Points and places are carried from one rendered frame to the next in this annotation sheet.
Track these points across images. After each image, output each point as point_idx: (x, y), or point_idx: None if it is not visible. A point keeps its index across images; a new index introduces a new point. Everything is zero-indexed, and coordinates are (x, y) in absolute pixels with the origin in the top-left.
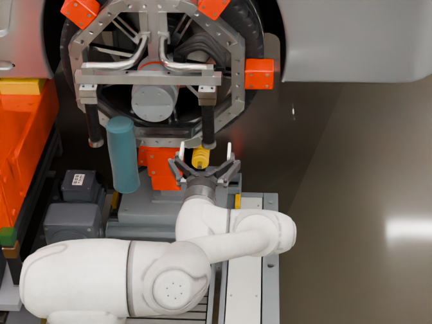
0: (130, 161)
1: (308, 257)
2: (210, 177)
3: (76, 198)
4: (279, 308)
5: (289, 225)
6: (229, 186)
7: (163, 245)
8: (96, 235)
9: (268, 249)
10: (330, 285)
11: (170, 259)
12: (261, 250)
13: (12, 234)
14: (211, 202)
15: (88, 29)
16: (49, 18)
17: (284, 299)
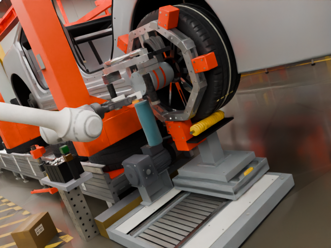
0: (147, 124)
1: (291, 218)
2: (106, 105)
3: (147, 153)
4: (243, 245)
5: (83, 116)
6: (251, 164)
7: None
8: (141, 170)
9: (62, 130)
10: (293, 240)
11: None
12: (41, 123)
13: (62, 147)
14: None
15: (127, 53)
16: None
17: (251, 240)
